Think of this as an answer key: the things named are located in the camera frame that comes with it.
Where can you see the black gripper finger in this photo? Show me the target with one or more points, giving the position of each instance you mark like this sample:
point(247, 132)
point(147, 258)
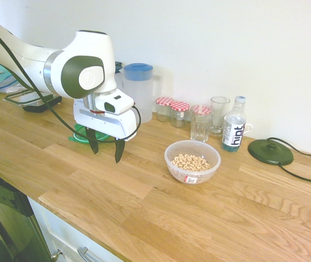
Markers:
point(119, 150)
point(93, 142)

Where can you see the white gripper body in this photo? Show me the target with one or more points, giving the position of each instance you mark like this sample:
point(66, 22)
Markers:
point(103, 122)

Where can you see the green round container lid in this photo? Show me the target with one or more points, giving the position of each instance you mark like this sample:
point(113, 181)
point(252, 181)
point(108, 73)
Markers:
point(79, 137)

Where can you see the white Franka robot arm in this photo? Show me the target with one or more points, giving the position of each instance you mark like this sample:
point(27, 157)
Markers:
point(35, 58)

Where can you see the clear pitcher with dark lid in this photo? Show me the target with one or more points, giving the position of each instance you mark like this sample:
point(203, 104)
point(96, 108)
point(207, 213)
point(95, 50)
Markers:
point(118, 75)

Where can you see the clear pitcher with blue lid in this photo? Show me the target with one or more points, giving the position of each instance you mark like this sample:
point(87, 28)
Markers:
point(142, 87)

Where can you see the glass jar red checkered lid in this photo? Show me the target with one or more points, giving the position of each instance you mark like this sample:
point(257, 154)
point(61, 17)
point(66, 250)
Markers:
point(202, 109)
point(179, 112)
point(164, 105)

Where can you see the glass container with clip lid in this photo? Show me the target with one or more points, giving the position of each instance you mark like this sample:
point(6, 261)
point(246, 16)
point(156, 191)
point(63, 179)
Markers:
point(30, 102)

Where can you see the clear plastic food bowl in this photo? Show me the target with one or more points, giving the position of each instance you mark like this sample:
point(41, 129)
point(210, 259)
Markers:
point(192, 178)

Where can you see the ribbed glass tumbler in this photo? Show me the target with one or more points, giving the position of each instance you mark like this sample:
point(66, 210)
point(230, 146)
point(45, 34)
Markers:
point(199, 132)

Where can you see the white kitchen cabinet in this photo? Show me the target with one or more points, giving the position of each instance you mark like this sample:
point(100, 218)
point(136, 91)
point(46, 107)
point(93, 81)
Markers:
point(62, 232)

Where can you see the zip bag with blue seal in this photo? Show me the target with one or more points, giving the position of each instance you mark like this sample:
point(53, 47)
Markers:
point(9, 86)

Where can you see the tall footed drinking glass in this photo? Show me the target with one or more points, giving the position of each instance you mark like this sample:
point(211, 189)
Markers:
point(220, 114)

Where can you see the stainless steel dishwasher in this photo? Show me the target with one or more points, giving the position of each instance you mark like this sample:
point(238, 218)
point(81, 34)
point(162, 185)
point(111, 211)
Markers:
point(11, 218)

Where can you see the hint water bottle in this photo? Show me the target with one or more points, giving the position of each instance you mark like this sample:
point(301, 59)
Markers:
point(233, 133)

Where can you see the silver cabinet knob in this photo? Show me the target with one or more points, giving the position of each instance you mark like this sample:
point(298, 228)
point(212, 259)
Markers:
point(55, 255)

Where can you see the white ceramic cup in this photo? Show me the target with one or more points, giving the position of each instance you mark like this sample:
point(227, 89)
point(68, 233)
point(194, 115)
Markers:
point(248, 128)

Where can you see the dark round kettle base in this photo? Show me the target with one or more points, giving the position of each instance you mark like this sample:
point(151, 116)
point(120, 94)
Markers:
point(270, 154)

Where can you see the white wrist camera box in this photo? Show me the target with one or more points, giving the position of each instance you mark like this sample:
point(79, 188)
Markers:
point(117, 102)

